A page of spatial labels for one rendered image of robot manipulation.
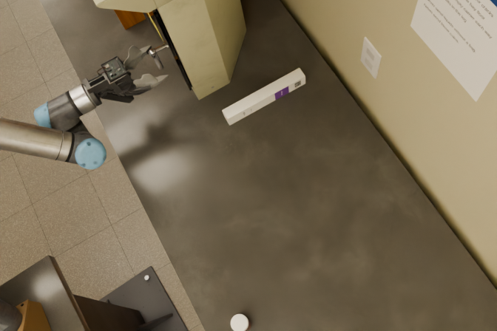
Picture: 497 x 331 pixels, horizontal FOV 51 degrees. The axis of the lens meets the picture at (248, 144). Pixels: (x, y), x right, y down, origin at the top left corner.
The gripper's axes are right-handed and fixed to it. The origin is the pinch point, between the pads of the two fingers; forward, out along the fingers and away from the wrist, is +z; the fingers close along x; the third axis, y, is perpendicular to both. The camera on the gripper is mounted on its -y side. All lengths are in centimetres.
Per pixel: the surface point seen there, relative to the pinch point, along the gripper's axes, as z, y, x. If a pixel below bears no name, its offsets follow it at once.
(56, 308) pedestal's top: -58, -20, -40
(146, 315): -58, -113, -35
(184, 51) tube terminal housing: 7.4, 6.6, -5.3
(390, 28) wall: 49, 20, -35
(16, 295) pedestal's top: -66, -20, -31
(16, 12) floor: -53, -115, 155
